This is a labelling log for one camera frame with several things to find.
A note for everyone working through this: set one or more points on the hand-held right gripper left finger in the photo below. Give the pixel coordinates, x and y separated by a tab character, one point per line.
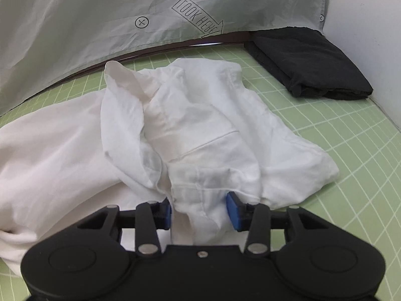
166	214

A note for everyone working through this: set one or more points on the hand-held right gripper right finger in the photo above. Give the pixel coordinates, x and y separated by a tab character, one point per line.
234	213

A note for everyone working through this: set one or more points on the white shirt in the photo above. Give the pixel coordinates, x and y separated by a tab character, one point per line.
203	125

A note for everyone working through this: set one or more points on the black folded cloth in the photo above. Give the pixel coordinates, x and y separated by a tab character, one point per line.
313	62

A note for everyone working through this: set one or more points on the grey printed sheet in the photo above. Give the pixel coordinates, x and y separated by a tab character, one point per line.
94	22

